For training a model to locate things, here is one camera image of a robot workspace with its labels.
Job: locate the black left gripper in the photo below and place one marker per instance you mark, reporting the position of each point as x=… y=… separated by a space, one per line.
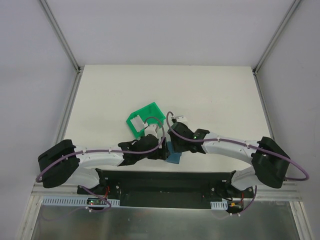
x=162 y=152

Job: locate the white cable duct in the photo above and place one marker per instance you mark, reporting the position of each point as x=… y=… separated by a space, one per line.
x=74 y=201
x=219 y=205

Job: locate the green plastic bin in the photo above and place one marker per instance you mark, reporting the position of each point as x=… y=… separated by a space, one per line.
x=141 y=118

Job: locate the left white cable duct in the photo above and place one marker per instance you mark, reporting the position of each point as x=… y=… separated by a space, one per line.
x=74 y=201

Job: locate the aluminium front rail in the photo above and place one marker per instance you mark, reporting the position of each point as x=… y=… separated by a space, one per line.
x=288 y=192

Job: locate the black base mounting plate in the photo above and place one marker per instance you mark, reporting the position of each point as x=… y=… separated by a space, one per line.
x=155 y=189

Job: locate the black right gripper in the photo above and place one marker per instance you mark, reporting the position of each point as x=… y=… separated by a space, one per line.
x=173 y=140

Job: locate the blue leather card holder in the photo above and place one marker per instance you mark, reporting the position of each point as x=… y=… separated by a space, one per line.
x=174 y=157

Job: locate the right white cable duct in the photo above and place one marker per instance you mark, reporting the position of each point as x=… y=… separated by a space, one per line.
x=219 y=205

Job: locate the right aluminium frame post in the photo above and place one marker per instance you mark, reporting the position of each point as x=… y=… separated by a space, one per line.
x=294 y=6

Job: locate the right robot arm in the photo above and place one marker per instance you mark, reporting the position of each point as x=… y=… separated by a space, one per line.
x=266 y=167

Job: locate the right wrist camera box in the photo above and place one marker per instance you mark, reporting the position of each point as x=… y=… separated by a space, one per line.
x=181 y=119

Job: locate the aluminium frame post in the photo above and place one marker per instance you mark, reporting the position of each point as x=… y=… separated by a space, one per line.
x=59 y=34
x=294 y=6

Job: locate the left aluminium frame post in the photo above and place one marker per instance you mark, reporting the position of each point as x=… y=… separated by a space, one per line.
x=59 y=34

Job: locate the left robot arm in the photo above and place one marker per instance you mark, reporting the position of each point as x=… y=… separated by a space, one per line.
x=66 y=163

